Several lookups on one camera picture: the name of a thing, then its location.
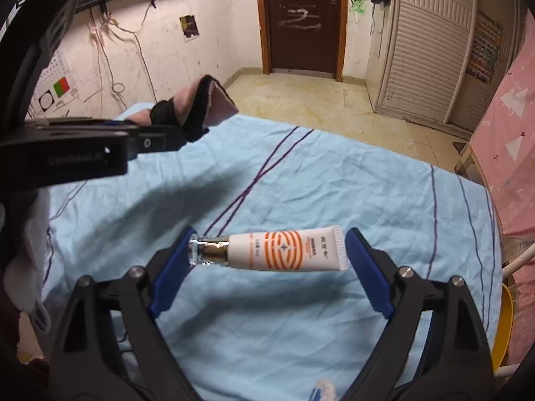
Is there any white slatted wardrobe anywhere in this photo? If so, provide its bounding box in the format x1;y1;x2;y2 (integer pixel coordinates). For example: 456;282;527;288
365;0;525;137

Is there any yellow plastic trash bin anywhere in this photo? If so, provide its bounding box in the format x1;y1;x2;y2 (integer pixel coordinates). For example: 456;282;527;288
492;283;514;372

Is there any eye chart poster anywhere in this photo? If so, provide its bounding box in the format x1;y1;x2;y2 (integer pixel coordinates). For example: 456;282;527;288
27;51;79;120

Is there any colourful wall chart poster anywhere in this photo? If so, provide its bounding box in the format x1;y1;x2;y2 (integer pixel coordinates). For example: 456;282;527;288
466;10;502;84

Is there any pink and black sock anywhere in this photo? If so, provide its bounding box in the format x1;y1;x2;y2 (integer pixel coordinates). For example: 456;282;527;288
127;74;238;147

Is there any light blue bed sheet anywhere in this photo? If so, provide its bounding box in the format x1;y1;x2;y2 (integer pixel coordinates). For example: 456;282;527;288
42;115;502;400

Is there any white orange cosmetic tube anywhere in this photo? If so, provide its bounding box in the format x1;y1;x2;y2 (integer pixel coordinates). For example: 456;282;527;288
189;226;349;272

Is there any pink tree-print curtain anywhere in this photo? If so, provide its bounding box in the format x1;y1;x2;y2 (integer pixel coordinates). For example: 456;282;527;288
470;13;534;364

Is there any dark wall sticker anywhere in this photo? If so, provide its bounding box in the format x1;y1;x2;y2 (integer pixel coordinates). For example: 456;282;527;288
180;15;200;42

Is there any white metal chair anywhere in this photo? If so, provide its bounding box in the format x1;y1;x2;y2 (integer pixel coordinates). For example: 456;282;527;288
494;244;535;378

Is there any dark brown door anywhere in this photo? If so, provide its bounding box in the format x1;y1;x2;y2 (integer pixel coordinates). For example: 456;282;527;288
257;0;348;82

